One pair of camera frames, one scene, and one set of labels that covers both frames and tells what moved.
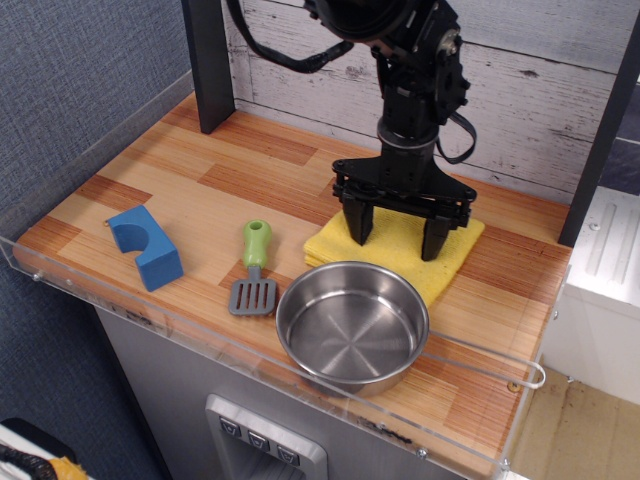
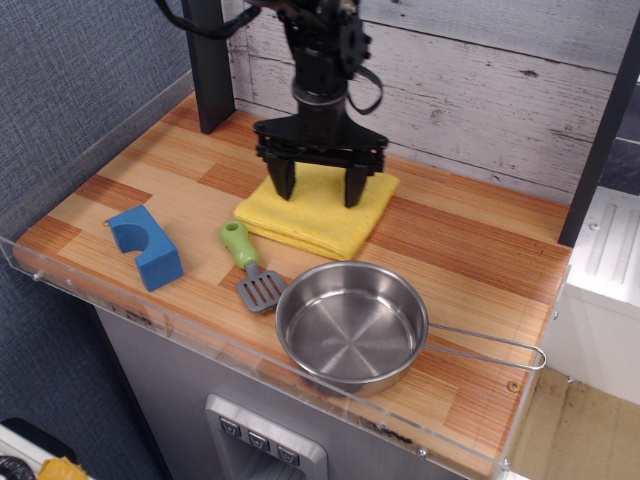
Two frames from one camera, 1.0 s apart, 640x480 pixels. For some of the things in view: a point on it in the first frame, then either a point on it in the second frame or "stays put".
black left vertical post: x=209 y=60 stays put
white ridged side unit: x=594 y=335 stays put
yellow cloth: x=395 y=240 → x=315 y=216
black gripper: x=403 y=178 → x=321 y=131
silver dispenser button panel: x=251 y=446 stays put
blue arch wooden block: x=158 y=262 stays put
